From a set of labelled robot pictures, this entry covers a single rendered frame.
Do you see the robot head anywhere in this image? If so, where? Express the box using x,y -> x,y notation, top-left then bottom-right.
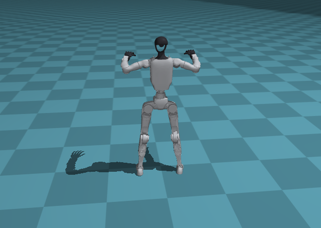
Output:
154,37 -> 168,60

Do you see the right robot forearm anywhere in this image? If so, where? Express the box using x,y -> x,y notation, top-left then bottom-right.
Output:
191,54 -> 201,68

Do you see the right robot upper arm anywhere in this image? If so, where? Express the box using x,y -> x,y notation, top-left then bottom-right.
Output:
172,58 -> 200,73

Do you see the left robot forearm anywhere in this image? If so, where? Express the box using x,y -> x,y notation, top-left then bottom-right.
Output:
121,56 -> 129,68

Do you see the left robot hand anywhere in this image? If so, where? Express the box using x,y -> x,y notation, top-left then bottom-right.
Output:
124,51 -> 136,61

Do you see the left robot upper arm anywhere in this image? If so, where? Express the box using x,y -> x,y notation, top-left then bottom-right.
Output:
122,59 -> 151,74

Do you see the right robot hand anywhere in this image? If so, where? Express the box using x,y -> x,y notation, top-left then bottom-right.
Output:
184,50 -> 195,59

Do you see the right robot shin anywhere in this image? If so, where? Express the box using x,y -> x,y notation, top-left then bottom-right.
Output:
173,133 -> 182,167

